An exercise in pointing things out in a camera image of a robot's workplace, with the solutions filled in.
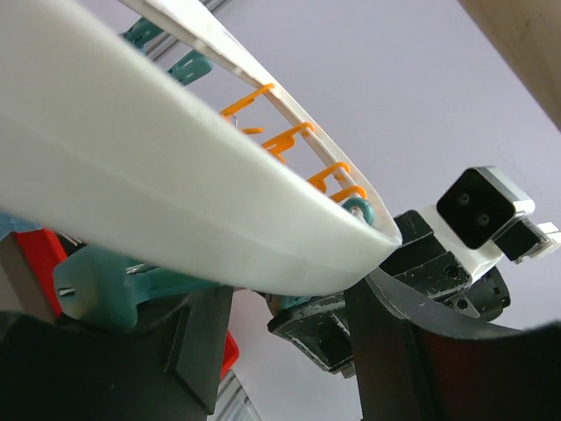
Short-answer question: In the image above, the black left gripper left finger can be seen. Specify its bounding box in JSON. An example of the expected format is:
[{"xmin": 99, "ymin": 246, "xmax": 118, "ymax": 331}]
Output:
[{"xmin": 1, "ymin": 287, "xmax": 233, "ymax": 420}]

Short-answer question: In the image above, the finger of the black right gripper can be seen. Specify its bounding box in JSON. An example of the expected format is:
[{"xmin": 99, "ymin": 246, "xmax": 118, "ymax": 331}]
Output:
[{"xmin": 266, "ymin": 296, "xmax": 356, "ymax": 376}]

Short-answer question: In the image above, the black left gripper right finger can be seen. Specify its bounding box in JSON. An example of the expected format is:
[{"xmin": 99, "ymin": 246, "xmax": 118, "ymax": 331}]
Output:
[{"xmin": 344, "ymin": 271, "xmax": 560, "ymax": 420}]

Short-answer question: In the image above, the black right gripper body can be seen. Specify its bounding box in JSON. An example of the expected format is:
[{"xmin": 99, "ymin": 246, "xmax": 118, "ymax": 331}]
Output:
[{"xmin": 380, "ymin": 210, "xmax": 511, "ymax": 322}]

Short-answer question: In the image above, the white round clip hanger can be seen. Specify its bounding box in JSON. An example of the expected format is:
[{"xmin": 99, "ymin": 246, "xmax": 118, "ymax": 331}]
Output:
[{"xmin": 1, "ymin": 1, "xmax": 401, "ymax": 296}]

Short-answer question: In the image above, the teal clothespin near gripper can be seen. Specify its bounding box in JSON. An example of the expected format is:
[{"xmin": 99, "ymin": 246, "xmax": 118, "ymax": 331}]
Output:
[{"xmin": 53, "ymin": 245, "xmax": 219, "ymax": 332}]

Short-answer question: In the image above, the red plastic tray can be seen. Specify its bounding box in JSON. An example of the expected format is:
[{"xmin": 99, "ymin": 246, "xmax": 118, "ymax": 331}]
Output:
[{"xmin": 15, "ymin": 227, "xmax": 240, "ymax": 379}]

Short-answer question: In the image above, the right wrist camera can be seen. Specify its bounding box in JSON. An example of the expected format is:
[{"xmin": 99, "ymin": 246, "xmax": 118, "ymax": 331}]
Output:
[{"xmin": 419, "ymin": 166, "xmax": 560, "ymax": 282}]

